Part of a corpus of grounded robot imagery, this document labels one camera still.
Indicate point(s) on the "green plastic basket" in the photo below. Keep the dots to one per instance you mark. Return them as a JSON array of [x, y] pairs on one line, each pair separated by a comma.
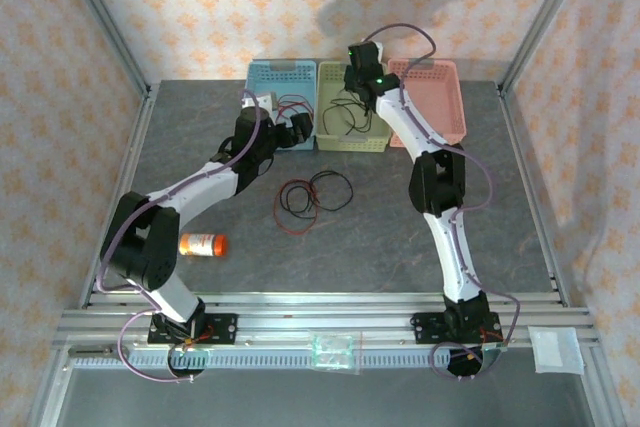
[[332, 82]]

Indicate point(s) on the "blue plastic basket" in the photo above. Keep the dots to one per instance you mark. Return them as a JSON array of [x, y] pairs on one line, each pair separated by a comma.
[[295, 82]]

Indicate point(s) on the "pink plastic basket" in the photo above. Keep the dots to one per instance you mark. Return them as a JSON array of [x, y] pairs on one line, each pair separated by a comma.
[[440, 102]]

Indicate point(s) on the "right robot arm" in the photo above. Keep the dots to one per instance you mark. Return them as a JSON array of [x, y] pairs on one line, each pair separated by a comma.
[[455, 257]]

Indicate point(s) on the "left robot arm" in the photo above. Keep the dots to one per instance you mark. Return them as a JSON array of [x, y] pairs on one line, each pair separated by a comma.
[[200, 187]]

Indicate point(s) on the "orange pill bottle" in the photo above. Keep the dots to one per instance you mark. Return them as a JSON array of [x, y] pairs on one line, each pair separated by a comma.
[[200, 244]]

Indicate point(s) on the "clear plastic bag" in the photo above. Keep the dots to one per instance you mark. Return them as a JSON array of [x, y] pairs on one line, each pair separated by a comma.
[[332, 349]]

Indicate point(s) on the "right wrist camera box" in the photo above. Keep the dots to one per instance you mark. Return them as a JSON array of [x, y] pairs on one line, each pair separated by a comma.
[[380, 51]]

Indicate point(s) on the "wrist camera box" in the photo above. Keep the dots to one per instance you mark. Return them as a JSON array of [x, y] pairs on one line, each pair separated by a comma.
[[267, 102], [380, 51]]

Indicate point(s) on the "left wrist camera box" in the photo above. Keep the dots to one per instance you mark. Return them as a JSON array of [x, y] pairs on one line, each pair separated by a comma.
[[267, 102]]

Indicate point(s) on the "aluminium table edge rail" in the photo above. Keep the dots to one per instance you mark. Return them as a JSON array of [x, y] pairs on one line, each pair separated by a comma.
[[135, 147], [520, 147]]

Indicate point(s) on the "aluminium frame post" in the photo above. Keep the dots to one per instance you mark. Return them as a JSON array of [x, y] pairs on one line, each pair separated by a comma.
[[545, 22], [100, 12]]

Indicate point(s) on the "aluminium rail frame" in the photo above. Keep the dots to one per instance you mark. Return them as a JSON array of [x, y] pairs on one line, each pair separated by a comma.
[[325, 317]]

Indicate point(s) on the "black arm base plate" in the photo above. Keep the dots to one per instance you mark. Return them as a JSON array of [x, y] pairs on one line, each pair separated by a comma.
[[220, 329], [430, 329]]

